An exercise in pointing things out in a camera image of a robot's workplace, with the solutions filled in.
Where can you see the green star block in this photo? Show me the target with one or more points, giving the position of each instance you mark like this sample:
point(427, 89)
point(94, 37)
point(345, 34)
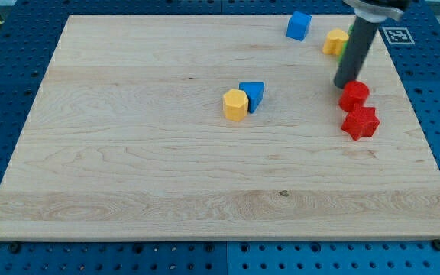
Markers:
point(345, 43)

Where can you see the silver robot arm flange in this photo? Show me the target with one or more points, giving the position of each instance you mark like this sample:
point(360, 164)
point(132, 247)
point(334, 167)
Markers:
point(377, 11)

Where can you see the red star block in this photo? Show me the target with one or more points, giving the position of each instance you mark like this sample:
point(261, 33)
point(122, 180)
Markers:
point(361, 122)

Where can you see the yellow hexagon block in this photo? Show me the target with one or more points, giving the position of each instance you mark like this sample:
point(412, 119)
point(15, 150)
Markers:
point(235, 104)

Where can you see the blue triangle block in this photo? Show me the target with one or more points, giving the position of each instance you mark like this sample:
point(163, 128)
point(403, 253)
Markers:
point(254, 92)

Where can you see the wooden board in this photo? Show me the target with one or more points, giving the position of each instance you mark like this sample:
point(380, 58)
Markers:
point(127, 141)

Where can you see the blue cube block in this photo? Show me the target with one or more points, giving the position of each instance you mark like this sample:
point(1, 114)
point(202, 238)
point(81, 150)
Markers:
point(298, 26)

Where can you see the red cylinder block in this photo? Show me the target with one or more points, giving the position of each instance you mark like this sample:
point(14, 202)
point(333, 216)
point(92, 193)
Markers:
point(354, 93)

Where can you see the yellow heart block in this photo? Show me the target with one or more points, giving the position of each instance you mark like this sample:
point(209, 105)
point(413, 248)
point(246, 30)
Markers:
point(335, 41)

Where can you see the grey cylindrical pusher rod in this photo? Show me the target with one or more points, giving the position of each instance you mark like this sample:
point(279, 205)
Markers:
point(357, 47)

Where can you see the white fiducial marker tag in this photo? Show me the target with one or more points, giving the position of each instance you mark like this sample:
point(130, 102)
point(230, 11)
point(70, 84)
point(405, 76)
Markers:
point(398, 36)

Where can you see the black bolt front left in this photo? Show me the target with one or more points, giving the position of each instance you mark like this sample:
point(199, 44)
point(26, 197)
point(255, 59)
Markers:
point(14, 247)

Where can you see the black bolt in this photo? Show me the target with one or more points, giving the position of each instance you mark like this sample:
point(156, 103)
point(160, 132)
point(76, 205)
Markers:
point(436, 244)
point(14, 247)

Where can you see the black bolt front right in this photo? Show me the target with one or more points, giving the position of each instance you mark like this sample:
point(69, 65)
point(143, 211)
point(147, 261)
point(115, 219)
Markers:
point(436, 244)

